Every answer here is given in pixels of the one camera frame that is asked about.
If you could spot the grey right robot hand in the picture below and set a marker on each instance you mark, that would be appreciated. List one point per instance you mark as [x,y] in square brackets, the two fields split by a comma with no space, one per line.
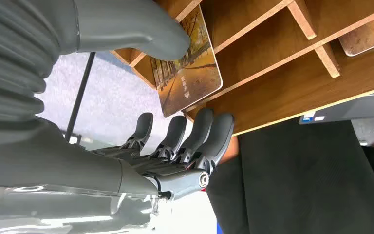
[61,161]

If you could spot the clear plastic hand cover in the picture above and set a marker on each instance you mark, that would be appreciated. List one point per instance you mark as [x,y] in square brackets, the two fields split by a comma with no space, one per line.
[61,213]

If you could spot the wooden card rack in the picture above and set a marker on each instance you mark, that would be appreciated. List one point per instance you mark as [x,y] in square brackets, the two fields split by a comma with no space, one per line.
[271,80]

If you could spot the person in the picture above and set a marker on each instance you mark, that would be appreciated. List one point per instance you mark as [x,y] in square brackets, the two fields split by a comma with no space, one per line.
[303,181]

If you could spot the black pole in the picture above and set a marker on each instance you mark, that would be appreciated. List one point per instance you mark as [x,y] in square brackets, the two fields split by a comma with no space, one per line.
[80,93]

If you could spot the grey laptop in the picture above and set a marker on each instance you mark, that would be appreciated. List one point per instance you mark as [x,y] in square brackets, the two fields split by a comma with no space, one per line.
[351,109]

